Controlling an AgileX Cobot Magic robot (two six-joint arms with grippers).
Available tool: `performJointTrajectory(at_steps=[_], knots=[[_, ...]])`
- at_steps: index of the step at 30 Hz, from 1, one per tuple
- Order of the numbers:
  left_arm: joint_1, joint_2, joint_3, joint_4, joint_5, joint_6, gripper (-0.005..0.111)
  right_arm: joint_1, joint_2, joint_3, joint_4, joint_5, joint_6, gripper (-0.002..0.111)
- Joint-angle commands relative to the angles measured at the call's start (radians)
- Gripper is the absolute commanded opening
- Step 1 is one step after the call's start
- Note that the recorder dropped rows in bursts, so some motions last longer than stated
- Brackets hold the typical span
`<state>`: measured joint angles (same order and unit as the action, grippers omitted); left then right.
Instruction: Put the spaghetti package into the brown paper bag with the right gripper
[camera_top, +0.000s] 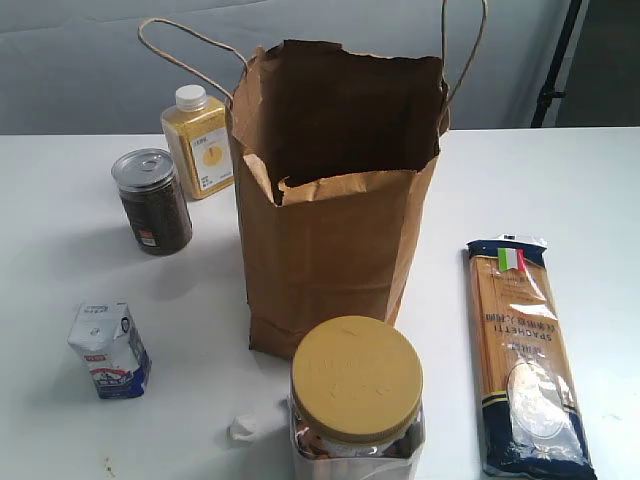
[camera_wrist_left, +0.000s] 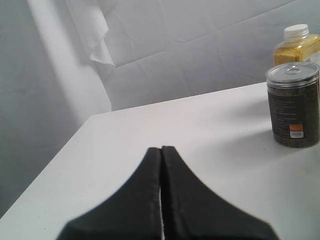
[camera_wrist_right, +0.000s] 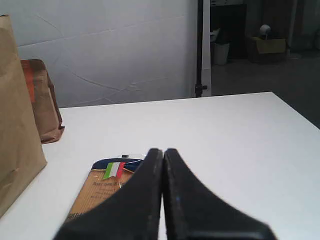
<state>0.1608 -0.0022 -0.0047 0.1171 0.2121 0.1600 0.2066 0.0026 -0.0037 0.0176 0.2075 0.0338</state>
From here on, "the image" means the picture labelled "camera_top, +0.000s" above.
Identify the spaghetti packet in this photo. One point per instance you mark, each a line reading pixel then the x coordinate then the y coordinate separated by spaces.
pixel 531 422

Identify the brown paper bag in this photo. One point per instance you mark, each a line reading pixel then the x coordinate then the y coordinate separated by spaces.
pixel 333 153

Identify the yellow millet bottle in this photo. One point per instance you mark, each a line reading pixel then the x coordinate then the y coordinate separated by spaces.
pixel 195 128

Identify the yellow lid clear jar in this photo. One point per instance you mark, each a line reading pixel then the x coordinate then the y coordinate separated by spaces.
pixel 356 402

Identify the dark beans can jar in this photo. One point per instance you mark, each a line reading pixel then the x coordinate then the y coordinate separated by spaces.
pixel 153 199

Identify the small milk carton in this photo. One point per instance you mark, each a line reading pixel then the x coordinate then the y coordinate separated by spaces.
pixel 106 338

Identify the black light stand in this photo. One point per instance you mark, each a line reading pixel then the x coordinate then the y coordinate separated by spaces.
pixel 548 92

